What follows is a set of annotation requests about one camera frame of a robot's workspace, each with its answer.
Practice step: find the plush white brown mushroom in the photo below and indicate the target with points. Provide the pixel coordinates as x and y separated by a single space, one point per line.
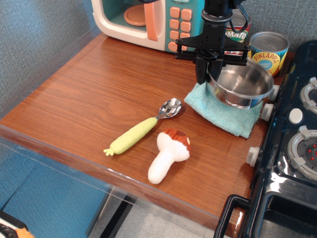
174 146

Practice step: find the pineapple slices can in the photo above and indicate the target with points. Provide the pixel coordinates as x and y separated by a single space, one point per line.
269 50

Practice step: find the stainless steel pot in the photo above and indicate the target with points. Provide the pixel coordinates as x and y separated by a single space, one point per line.
242 87

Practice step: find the tomato sauce can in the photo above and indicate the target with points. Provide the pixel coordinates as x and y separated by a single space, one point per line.
238 28

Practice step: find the toy microwave teal white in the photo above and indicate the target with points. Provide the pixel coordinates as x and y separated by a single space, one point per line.
152 24

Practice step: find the orange black object corner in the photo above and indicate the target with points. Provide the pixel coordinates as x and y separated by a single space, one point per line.
11 227

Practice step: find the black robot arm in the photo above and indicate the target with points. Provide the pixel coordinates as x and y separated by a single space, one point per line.
218 8

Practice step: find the teal folded cloth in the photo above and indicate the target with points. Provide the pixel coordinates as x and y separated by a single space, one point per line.
238 122

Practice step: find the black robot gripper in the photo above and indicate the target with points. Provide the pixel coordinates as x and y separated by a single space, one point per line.
212 45

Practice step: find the black toy stove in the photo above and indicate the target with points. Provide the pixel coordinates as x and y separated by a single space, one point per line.
283 201

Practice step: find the spoon with green handle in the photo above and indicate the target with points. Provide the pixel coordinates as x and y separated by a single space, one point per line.
168 109

